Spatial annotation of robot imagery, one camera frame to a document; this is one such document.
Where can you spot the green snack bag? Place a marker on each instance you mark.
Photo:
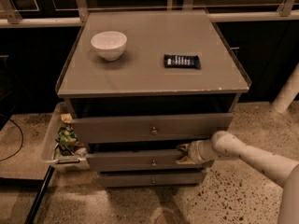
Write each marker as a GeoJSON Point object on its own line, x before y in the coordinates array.
{"type": "Point", "coordinates": [67, 136]}

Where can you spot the grey drawer cabinet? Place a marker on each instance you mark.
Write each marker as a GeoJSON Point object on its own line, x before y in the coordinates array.
{"type": "Point", "coordinates": [138, 83]}

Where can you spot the grey drawer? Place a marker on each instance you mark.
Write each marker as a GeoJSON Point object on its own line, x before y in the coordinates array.
{"type": "Point", "coordinates": [120, 180]}
{"type": "Point", "coordinates": [163, 159]}
{"type": "Point", "coordinates": [149, 128]}

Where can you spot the white ceramic bowl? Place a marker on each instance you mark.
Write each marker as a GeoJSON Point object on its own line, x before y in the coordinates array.
{"type": "Point", "coordinates": [109, 45]}

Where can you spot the grey bottom drawer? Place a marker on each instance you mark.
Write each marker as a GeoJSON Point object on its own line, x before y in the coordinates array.
{"type": "Point", "coordinates": [120, 180]}

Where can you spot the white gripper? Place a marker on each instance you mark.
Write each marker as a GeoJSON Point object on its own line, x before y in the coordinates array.
{"type": "Point", "coordinates": [196, 152]}

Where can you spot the black floor bar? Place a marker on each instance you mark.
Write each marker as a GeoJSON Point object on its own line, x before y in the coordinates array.
{"type": "Point", "coordinates": [39, 196]}

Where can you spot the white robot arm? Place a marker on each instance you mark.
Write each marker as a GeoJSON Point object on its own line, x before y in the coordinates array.
{"type": "Point", "coordinates": [281, 170]}

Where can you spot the clear plastic storage bin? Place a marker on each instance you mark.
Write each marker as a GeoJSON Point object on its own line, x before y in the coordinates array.
{"type": "Point", "coordinates": [50, 153]}

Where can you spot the white railing bar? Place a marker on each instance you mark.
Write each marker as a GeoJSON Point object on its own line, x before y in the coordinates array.
{"type": "Point", "coordinates": [215, 17]}

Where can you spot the white post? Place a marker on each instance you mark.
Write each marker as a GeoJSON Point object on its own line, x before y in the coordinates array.
{"type": "Point", "coordinates": [288, 92]}

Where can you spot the grey top drawer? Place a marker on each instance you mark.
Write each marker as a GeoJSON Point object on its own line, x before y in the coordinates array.
{"type": "Point", "coordinates": [149, 128]}

